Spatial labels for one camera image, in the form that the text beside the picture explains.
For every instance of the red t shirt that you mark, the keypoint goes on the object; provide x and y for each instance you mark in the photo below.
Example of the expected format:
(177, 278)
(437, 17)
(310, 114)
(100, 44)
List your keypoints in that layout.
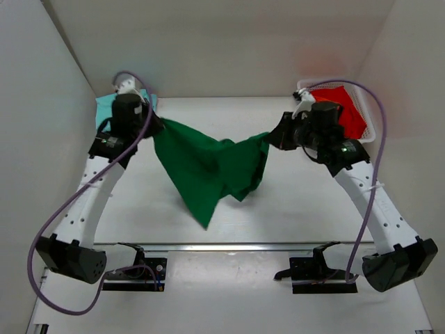
(350, 118)

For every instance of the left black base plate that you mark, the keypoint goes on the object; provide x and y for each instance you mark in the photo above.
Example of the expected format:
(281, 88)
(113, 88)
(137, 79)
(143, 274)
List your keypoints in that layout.
(140, 279)

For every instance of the folded teal t shirt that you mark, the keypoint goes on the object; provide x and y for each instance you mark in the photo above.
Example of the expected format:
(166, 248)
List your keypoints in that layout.
(104, 107)

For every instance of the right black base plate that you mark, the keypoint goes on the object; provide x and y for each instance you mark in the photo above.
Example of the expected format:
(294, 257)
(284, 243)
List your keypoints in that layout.
(310, 275)

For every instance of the white plastic basket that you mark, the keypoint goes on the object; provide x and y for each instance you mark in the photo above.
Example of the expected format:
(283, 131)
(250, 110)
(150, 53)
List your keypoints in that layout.
(356, 93)

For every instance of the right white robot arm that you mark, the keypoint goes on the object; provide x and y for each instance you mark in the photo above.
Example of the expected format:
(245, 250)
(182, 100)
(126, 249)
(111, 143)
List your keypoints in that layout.
(400, 254)

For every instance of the aluminium table rail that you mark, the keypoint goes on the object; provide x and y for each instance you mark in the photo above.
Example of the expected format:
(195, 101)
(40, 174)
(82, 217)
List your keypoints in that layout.
(229, 247)

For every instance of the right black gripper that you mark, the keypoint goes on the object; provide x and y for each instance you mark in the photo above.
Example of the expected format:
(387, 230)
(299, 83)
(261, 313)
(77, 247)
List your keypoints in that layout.
(279, 138)

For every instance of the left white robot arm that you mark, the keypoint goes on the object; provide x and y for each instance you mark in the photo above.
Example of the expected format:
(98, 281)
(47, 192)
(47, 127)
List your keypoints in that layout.
(69, 250)

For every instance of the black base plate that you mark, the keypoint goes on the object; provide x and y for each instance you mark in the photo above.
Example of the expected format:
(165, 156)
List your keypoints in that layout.
(310, 275)
(140, 279)

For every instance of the green t shirt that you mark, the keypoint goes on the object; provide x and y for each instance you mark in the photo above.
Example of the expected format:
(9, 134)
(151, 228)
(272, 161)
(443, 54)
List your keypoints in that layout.
(204, 170)

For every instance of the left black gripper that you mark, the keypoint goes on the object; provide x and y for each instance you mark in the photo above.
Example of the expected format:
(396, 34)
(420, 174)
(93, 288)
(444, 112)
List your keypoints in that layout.
(158, 125)

